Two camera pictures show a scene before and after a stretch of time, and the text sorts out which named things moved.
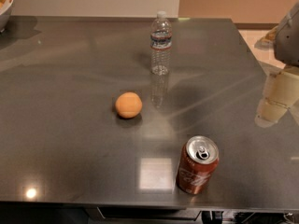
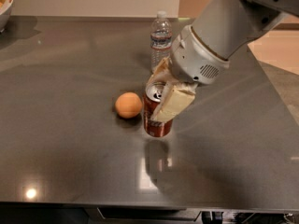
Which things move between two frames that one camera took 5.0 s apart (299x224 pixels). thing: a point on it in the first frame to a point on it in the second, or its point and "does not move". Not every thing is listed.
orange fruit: x=128 y=105 does not move
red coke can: x=197 y=164 to x=152 y=95
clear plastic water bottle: x=161 y=45 does not move
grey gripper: x=288 y=42 to x=194 y=60
